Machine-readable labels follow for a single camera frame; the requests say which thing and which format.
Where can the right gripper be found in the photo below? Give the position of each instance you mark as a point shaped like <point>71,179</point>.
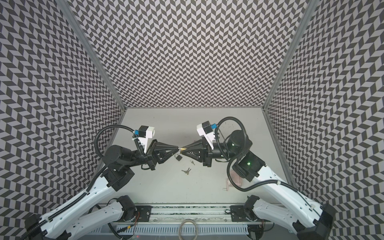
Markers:
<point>206,151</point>

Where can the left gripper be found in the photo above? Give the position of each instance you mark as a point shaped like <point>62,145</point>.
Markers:
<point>154,157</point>

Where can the black padlock with keys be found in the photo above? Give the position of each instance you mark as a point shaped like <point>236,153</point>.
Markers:
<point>178,157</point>

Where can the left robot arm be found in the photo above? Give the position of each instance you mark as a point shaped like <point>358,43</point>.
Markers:
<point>72,220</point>

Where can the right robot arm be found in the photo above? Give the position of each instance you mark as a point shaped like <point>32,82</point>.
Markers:
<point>306,218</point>

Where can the black padlock key bunch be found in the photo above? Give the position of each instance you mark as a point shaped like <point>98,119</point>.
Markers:
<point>187,171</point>

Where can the pink padlock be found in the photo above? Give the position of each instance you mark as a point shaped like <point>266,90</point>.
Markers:
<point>235,178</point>

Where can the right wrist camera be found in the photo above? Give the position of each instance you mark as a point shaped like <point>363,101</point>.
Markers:
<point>207,130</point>

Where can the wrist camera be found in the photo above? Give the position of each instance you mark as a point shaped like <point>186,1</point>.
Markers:
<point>207,130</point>
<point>142,138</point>

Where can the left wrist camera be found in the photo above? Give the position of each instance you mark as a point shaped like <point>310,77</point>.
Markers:
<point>142,138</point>

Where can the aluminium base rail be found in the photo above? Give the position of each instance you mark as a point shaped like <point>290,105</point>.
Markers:
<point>200,213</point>

